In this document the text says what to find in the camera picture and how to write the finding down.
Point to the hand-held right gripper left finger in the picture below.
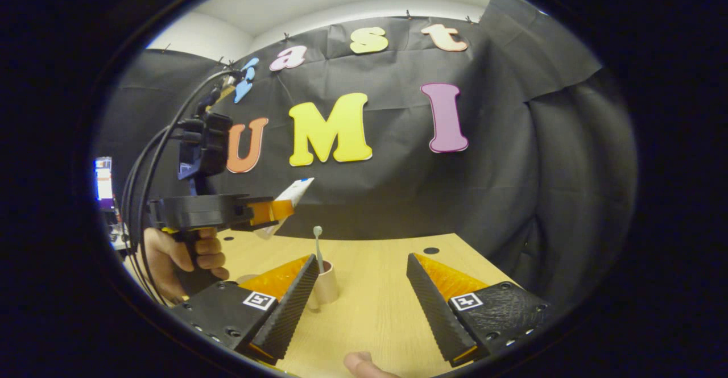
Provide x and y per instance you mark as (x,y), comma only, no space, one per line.
(284,315)

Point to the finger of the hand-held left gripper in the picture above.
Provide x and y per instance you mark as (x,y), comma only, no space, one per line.
(270,210)

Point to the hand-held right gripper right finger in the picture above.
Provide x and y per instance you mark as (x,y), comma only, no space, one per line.
(432,315)

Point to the white toothpaste tube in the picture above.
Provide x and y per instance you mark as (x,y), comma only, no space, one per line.
(296,191)

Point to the round brown coaster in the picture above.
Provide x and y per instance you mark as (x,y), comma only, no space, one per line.
(248,279)

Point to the pale green toothbrush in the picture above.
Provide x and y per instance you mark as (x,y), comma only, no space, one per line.
(319,250)

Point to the light wooden desktop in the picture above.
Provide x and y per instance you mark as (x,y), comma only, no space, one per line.
(369,315)

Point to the computer monitor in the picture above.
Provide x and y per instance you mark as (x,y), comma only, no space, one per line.
(104,182)

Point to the black backdrop cloth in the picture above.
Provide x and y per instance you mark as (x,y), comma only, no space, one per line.
(426,196)

